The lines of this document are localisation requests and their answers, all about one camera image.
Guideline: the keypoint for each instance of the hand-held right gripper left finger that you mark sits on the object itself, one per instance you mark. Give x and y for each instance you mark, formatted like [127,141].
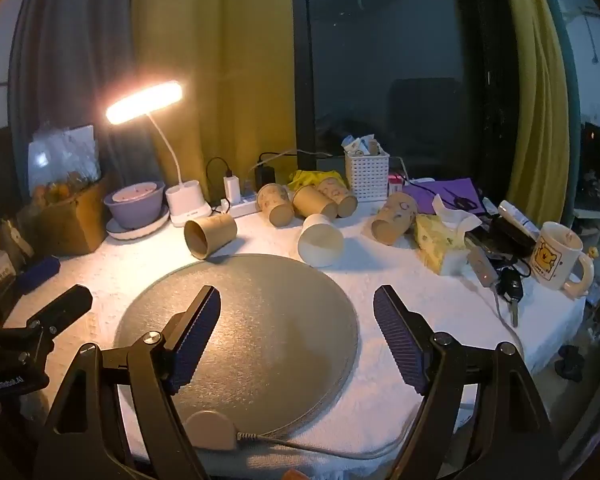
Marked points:
[200,340]

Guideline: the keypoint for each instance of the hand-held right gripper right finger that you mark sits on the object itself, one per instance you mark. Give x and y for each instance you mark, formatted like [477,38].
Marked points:
[399,345]

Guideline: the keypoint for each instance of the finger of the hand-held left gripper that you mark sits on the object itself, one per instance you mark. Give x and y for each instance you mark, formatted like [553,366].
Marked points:
[65,305]

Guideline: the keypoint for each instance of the plain brown paper cup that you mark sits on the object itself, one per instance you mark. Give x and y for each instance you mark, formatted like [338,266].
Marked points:
[215,232]
[312,200]

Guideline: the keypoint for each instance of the white paper cup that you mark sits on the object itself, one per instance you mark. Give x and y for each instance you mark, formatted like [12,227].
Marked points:
[320,242]

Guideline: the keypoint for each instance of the printed brown paper cup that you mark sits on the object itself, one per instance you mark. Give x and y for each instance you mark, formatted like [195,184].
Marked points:
[275,202]
[395,215]
[337,194]

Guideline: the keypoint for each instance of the blue box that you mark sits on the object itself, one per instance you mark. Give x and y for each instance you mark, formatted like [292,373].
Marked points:
[37,275]

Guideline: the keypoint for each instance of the white tablecloth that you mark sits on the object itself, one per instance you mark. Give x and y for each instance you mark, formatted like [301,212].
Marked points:
[455,310]

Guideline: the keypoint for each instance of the round grey mat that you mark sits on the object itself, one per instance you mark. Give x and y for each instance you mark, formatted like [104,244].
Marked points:
[270,310]

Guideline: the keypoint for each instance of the brown cardboard box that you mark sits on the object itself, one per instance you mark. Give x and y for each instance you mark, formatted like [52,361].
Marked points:
[75,225]

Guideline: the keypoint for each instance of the white round puck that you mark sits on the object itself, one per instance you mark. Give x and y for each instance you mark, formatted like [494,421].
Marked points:
[207,427]

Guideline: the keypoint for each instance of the purple plate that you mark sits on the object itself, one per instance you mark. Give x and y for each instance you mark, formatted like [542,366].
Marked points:
[130,234]

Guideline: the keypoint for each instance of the yellow tissue pack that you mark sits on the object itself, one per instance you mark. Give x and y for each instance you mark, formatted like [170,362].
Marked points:
[437,247]

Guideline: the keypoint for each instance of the grey remote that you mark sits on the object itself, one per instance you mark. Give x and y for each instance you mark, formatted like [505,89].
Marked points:
[481,266]

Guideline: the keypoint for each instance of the purple lidded bowl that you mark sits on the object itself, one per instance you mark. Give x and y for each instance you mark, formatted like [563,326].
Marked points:
[132,205]

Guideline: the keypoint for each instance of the black car key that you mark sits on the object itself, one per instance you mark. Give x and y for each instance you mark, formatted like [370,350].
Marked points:
[510,287]

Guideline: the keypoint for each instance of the white power strip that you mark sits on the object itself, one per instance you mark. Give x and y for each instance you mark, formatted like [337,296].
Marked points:
[245,207]

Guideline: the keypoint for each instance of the clear plastic bag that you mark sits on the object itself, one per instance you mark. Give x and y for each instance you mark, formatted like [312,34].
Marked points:
[65,155]

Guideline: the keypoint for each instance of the black case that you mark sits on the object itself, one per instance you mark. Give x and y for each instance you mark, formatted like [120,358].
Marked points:
[510,236]

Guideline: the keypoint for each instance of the white plug charger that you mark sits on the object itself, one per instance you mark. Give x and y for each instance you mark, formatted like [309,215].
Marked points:
[231,187]

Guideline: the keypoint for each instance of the purple folder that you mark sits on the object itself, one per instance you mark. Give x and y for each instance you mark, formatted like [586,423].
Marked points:
[445,191]

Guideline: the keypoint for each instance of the small red white box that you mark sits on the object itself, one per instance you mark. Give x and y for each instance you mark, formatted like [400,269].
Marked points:
[395,184]

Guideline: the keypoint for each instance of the white slatted basket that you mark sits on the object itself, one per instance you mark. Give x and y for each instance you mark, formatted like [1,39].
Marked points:
[367,177]

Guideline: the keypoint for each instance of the black knob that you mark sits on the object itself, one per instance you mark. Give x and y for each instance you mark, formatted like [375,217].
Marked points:
[570,362]

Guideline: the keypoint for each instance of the cream cartoon bear mug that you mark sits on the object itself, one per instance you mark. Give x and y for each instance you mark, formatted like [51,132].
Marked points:
[552,260]

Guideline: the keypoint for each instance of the white tube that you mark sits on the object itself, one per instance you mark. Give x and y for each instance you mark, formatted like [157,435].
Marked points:
[519,216]

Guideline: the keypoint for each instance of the black power adapter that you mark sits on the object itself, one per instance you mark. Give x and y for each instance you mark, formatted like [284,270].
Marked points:
[265,175]

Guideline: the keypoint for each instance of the yellow cloth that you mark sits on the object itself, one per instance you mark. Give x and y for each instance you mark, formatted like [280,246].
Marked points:
[307,178]

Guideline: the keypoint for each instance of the packets in basket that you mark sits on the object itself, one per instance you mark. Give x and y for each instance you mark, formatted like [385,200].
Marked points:
[361,144]

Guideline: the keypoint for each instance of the white desk lamp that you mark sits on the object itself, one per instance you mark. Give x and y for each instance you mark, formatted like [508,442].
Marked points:
[145,97]

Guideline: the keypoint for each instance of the grey curtain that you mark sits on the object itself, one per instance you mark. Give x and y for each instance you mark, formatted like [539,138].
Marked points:
[70,35]

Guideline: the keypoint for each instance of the yellow curtain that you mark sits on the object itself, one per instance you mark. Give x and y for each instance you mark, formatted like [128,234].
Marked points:
[535,85]
[220,60]

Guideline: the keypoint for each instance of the black window frame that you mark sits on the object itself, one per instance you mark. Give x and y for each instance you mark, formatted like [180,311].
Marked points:
[304,60]

